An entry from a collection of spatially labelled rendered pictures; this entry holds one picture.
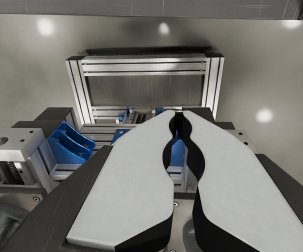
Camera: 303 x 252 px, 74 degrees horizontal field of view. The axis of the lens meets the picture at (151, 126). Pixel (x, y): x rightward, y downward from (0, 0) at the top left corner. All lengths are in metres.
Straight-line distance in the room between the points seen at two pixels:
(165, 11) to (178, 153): 0.33
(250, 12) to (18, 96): 1.65
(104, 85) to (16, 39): 0.67
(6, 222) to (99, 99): 0.88
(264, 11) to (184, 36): 0.97
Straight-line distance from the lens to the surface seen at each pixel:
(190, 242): 0.49
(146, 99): 1.22
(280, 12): 0.40
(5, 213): 0.59
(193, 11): 0.36
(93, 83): 1.25
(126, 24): 1.34
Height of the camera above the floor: 1.31
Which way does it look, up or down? 57 degrees down
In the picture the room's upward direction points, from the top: 172 degrees counter-clockwise
